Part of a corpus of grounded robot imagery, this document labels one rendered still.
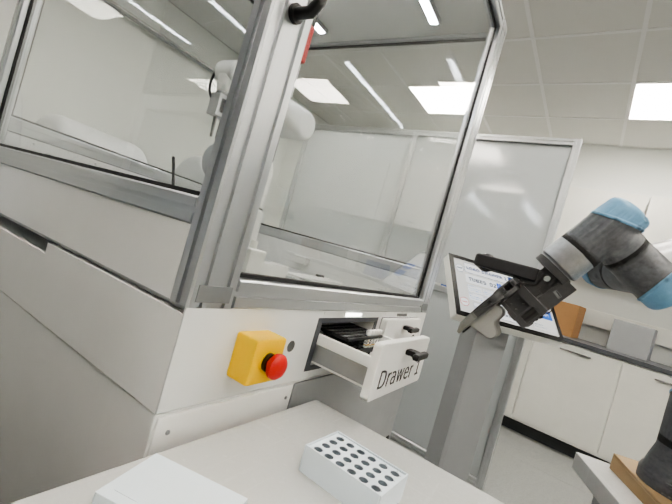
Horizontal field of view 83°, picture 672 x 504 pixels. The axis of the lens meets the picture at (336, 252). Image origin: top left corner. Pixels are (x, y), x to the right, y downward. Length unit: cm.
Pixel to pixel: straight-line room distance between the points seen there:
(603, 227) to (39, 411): 100
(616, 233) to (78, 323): 90
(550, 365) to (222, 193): 344
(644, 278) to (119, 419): 84
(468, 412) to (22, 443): 154
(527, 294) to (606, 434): 309
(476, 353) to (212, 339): 139
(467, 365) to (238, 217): 142
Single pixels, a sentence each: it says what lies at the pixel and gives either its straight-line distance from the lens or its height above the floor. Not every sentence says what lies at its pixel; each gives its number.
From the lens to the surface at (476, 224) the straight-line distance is 257.
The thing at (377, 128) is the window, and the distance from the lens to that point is 86.
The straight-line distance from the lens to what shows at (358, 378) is 77.
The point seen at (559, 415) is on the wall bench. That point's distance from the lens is 380.
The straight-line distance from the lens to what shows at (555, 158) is 262.
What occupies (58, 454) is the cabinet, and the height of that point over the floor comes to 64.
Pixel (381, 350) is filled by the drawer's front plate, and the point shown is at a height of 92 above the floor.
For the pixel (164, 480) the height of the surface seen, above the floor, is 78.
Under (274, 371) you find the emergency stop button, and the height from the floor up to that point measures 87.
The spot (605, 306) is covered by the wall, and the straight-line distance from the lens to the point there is 443.
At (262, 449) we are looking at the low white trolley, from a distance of 64.
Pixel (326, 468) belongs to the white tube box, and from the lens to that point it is 59.
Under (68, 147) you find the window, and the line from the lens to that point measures 96.
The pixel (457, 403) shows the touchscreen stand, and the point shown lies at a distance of 185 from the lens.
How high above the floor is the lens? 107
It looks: level
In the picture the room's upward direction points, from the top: 16 degrees clockwise
